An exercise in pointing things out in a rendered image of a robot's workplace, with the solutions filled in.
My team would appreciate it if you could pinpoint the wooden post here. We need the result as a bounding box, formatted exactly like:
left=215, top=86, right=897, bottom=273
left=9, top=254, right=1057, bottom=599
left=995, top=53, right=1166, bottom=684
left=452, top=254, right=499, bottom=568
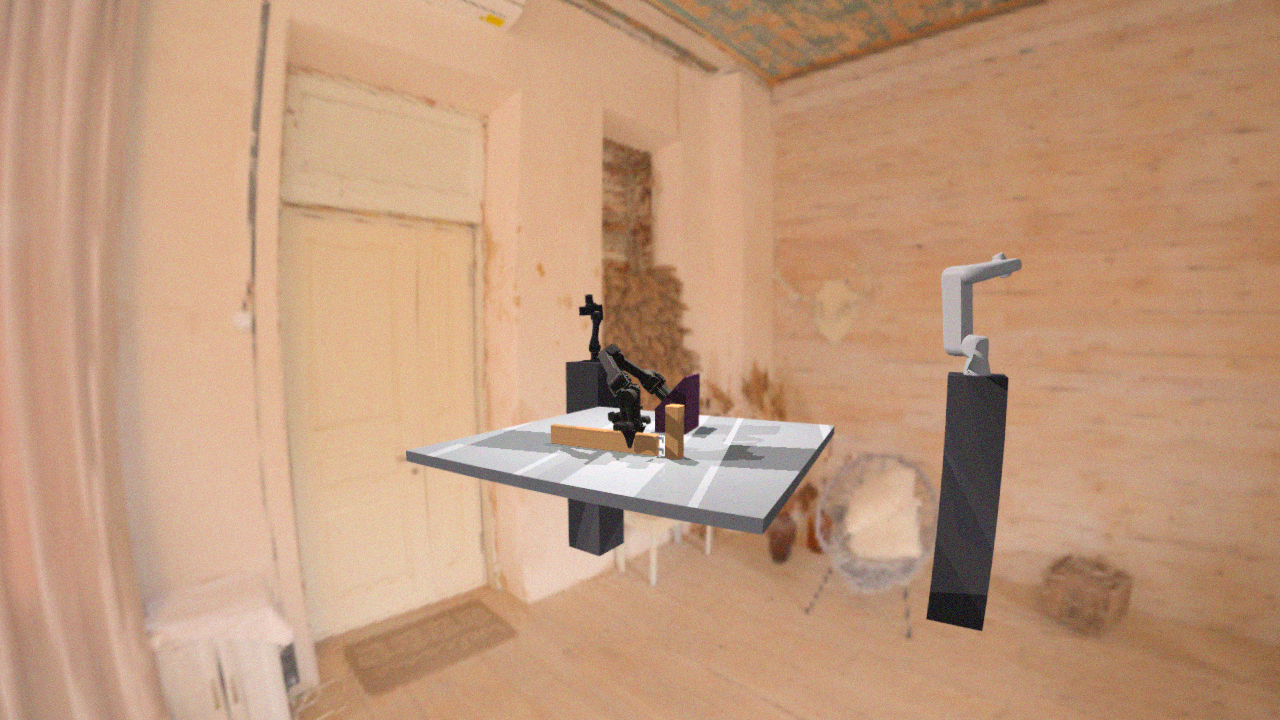
left=666, top=404, right=684, bottom=459

